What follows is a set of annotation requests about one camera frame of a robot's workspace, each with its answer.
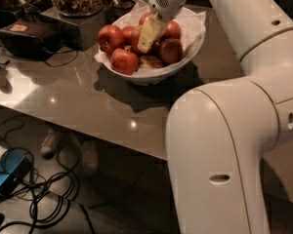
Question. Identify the left white shoe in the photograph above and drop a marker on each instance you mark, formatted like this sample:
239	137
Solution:
50	143

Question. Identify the red apple right front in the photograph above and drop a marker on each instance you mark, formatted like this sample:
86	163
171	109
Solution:
170	51

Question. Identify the red apple right back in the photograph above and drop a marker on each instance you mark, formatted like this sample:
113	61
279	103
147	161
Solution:
172	30

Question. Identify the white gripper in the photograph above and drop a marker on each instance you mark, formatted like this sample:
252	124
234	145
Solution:
167	4

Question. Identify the red apple front left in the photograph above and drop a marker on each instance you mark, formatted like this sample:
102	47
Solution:
124	62

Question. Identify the black cup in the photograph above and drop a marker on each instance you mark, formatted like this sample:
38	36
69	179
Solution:
123	7

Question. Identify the dark grey box stand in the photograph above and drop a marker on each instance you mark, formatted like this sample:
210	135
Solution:
79	33

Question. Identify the small red apple behind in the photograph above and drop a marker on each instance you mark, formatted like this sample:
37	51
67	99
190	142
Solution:
127	33

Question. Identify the blue box on floor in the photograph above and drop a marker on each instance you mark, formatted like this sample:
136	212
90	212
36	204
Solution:
13	168

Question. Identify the red apple top back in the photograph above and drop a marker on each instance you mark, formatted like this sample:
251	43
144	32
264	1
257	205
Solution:
145	18

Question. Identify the white bowl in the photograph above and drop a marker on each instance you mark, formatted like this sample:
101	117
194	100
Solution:
193	32

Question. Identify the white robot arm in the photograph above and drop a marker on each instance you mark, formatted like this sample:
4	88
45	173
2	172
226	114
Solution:
217	134

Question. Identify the black device with label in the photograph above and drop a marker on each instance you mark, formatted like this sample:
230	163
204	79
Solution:
31	40

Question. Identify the red apple far left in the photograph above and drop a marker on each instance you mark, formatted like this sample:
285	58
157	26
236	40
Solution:
110	37

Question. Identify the white shoe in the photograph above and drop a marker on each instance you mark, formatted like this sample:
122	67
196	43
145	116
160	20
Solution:
90	160
50	143

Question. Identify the yellowish apple front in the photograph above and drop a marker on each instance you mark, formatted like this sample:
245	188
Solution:
151	62

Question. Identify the right white shoe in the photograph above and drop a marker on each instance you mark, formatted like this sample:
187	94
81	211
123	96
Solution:
90	160

